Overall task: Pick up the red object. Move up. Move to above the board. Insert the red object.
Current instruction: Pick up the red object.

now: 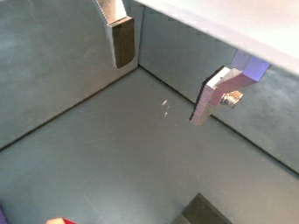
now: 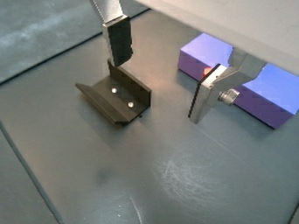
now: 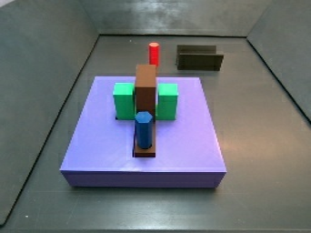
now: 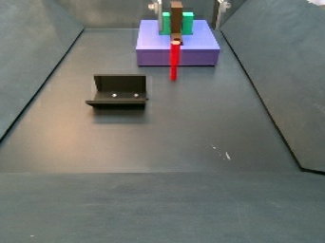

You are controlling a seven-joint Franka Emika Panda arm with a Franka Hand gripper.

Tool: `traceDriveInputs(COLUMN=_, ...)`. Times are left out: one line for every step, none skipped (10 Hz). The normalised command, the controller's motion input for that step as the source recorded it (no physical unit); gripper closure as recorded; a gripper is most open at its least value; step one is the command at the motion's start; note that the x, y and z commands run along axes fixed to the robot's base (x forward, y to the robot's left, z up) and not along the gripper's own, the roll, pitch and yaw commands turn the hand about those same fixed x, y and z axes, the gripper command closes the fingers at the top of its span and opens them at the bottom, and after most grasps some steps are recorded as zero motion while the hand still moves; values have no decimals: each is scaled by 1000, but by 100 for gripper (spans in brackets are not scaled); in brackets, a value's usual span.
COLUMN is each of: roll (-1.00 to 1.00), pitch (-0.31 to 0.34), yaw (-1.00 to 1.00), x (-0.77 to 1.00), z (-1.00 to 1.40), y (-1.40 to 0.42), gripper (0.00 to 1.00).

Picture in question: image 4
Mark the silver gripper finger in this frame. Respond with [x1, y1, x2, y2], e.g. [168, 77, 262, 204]
[215, 0, 231, 28]
[148, 0, 163, 30]

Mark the red peg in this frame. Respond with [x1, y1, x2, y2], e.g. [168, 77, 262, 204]
[169, 41, 180, 81]

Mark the purple base board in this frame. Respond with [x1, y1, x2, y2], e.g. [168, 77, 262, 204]
[136, 20, 220, 66]

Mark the green block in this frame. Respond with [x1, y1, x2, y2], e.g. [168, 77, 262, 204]
[159, 11, 193, 35]

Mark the black angle bracket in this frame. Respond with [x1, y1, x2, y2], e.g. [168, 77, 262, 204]
[85, 74, 147, 107]

